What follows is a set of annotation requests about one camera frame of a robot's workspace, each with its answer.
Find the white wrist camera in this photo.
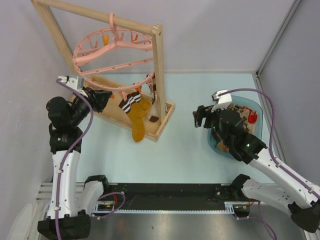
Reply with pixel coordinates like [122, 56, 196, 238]
[58, 75, 88, 97]
[211, 90, 232, 113]

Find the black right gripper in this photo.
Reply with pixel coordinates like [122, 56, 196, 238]
[192, 103, 230, 146]

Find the mustard yellow sock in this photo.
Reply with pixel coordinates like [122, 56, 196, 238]
[118, 94, 147, 143]

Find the aluminium frame profile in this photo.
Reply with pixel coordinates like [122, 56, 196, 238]
[254, 0, 318, 240]

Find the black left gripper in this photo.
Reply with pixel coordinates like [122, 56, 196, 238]
[69, 86, 112, 127]

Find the pile of socks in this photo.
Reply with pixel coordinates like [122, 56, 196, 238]
[211, 103, 259, 154]

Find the pink round clip hanger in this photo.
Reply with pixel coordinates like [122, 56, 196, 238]
[72, 13, 156, 92]

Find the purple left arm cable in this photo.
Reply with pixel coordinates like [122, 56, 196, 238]
[55, 77, 95, 240]

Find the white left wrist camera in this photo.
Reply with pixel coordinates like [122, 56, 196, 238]
[58, 75, 88, 97]

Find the white slotted cable duct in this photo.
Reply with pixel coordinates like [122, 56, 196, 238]
[46, 202, 237, 215]

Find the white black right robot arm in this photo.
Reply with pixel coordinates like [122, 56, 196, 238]
[192, 105, 320, 233]

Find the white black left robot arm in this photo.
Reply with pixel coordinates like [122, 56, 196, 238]
[37, 87, 112, 240]

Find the wooden hanger rack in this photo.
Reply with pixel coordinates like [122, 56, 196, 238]
[32, 0, 175, 142]

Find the mustard striped cuff sock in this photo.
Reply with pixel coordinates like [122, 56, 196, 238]
[128, 91, 151, 118]

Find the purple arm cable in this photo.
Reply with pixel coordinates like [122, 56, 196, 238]
[55, 77, 95, 240]
[219, 87, 320, 240]

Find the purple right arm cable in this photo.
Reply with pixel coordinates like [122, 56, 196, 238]
[219, 87, 320, 240]

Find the cream brown striped sock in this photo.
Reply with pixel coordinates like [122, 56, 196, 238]
[147, 75, 158, 105]

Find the blue plastic sock bin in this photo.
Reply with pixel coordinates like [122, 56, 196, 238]
[207, 95, 263, 160]

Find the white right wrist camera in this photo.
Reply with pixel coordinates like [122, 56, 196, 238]
[211, 90, 232, 113]

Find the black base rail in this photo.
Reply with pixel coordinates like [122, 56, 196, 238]
[109, 183, 240, 211]

